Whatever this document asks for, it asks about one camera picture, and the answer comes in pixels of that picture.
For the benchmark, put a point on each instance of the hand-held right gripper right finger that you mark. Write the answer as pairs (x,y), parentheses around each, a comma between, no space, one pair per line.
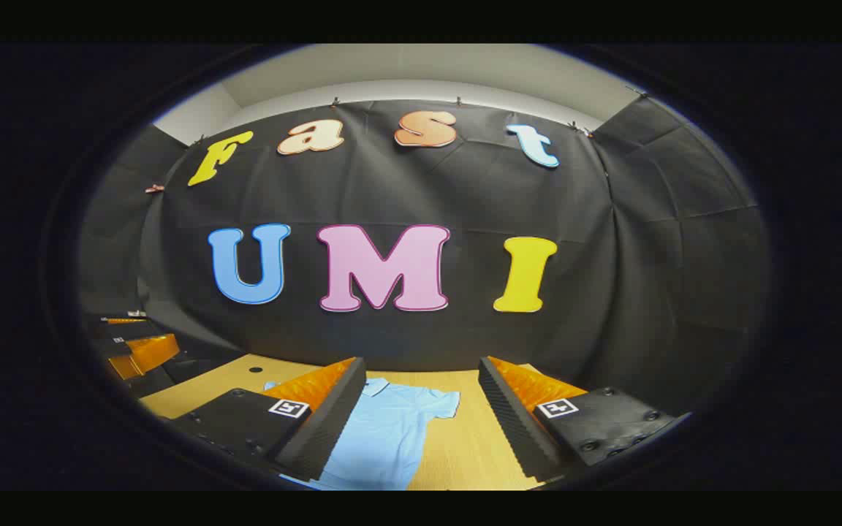
(520,431)

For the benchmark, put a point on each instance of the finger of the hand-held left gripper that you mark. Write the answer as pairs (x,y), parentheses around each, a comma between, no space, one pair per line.
(129,330)
(147,354)

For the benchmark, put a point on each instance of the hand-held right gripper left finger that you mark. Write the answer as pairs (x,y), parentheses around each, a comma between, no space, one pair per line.
(319,431)

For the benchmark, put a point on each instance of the light blue T-shirt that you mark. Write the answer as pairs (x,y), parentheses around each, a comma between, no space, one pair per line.
(384,438)

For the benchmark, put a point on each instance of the black backdrop cloth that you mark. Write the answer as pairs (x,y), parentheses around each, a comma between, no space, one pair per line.
(465,190)

